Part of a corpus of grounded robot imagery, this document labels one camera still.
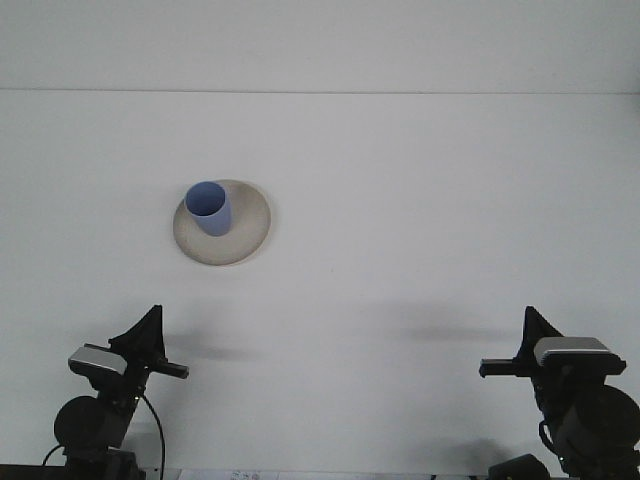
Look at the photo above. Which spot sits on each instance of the pale blue cup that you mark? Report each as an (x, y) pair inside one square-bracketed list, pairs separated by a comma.
[(215, 222)]

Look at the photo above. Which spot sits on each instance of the pale round plate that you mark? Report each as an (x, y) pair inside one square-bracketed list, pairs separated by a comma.
[(240, 245)]

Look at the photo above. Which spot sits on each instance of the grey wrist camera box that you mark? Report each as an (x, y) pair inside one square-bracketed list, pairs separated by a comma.
[(97, 361), (575, 352)]

